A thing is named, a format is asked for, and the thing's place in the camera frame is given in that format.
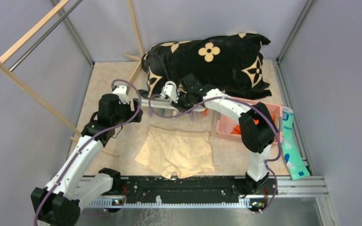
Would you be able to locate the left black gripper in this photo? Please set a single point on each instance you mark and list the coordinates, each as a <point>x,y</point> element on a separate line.
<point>131,113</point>

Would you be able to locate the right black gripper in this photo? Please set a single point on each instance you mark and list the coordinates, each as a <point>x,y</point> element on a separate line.
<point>179,103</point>

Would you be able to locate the white clip hanger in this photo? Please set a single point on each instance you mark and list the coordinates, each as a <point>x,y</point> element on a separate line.
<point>160,106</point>

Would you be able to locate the cream boxer underwear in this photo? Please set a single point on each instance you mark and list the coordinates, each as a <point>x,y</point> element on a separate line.
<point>180,153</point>

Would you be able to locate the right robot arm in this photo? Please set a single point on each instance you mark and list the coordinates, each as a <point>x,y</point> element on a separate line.
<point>212,98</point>

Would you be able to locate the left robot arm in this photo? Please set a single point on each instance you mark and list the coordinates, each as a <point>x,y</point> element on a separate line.
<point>61,201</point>

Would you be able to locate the orange underwear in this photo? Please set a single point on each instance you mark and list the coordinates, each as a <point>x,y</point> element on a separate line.
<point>253,124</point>

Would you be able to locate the pink plastic basket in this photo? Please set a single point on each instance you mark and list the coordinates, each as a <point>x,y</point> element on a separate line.
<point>225,125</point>

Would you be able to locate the black floral pillow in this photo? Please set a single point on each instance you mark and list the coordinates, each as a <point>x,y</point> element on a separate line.
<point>231,63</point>

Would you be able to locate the metal rack rod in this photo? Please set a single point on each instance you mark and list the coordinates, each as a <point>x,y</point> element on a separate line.
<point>45,35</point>

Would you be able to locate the wooden drying rack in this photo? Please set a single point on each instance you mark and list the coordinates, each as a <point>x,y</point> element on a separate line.
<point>57,71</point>

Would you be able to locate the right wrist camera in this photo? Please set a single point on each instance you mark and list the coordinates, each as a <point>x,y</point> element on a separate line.
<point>170,90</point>

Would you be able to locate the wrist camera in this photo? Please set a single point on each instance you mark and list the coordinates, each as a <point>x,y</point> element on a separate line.
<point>122,92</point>
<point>170,90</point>

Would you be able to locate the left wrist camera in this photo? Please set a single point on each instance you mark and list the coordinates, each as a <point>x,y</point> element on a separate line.
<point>122,92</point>

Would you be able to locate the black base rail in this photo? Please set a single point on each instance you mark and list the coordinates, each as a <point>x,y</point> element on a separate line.
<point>137,192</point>

